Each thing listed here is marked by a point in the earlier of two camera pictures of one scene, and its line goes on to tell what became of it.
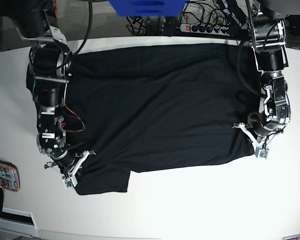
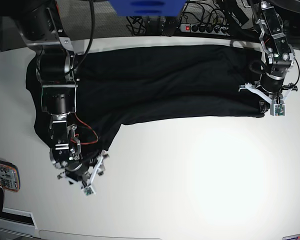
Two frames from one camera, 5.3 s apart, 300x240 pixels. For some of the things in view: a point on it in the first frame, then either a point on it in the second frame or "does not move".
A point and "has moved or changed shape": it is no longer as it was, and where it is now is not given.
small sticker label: (295, 237) does not move
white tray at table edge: (19, 222) does not move
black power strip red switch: (191, 28) does not move
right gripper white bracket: (262, 150) -> (277, 107)
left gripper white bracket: (70, 179) -> (88, 189)
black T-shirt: (139, 106) has moved or changed shape
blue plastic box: (148, 8) does not move
